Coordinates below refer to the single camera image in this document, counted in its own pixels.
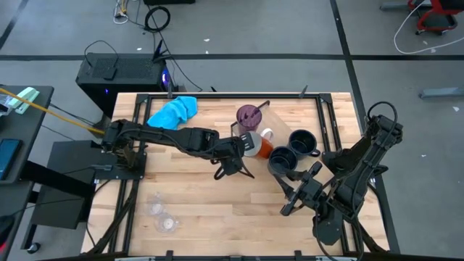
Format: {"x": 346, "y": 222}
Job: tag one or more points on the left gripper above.
{"x": 228, "y": 152}

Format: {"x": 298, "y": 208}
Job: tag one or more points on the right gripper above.
{"x": 310, "y": 188}

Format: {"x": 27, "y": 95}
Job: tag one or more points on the red mug white inside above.
{"x": 266, "y": 148}

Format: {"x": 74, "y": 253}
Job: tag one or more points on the black enamel mug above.
{"x": 302, "y": 143}
{"x": 282, "y": 161}

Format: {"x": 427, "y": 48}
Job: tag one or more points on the purple plastic tumbler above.
{"x": 248, "y": 117}

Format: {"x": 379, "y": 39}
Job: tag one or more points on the clear glass cup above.
{"x": 166, "y": 223}
{"x": 155, "y": 207}

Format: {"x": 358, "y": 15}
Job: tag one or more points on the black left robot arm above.
{"x": 163, "y": 136}

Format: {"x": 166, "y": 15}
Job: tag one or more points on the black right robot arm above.
{"x": 362, "y": 163}

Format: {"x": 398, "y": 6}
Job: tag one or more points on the wooden shelf black metal legs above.
{"x": 279, "y": 121}

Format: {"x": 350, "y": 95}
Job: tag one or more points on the blue cloth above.
{"x": 170, "y": 112}

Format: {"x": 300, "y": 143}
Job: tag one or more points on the black wifi antenna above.
{"x": 158, "y": 50}

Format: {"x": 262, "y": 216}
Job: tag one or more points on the black computer tower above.
{"x": 119, "y": 81}

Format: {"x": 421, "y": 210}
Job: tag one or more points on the small black box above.
{"x": 109, "y": 73}

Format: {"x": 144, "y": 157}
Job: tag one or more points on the grey metal bar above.
{"x": 442, "y": 92}
{"x": 398, "y": 5}

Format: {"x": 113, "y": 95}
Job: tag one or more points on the black office desk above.
{"x": 21, "y": 127}

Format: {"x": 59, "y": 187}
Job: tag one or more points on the mint green stapler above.
{"x": 25, "y": 98}

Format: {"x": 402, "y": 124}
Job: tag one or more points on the black caster wheel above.
{"x": 33, "y": 248}

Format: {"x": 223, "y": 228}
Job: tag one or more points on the smartphone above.
{"x": 8, "y": 157}

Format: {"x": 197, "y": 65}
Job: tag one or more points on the black metal table frame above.
{"x": 232, "y": 96}

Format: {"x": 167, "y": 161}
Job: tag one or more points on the black flat base plate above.
{"x": 58, "y": 210}

